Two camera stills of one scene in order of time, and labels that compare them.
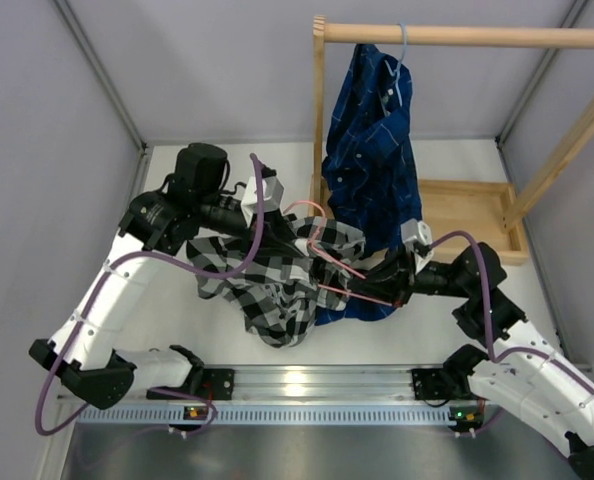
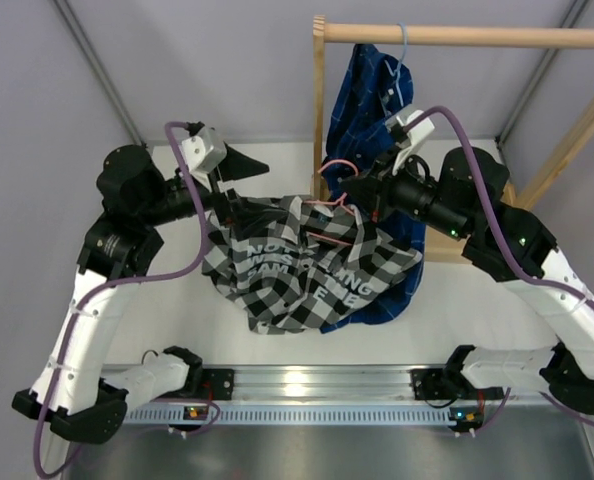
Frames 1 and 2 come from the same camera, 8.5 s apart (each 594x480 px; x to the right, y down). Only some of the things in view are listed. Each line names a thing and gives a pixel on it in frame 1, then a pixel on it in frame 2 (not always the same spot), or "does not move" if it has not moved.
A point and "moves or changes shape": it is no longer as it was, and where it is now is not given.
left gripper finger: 277,233 → 224,209
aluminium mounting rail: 293,383 does not move
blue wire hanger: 397,73 does not move
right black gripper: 390,281 → 366,190
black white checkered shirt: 301,265 moves or changes shape
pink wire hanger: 312,244 → 336,203
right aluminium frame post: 541,67 does not move
